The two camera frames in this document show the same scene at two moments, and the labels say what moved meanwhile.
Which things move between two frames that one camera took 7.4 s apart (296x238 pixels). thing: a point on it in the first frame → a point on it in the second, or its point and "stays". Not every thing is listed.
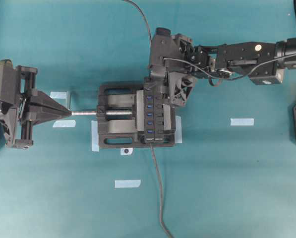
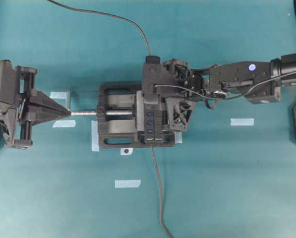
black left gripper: [35, 106] stays
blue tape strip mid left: [64, 123] stays
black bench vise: [120, 113] stays
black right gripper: [185, 57] → [180, 82]
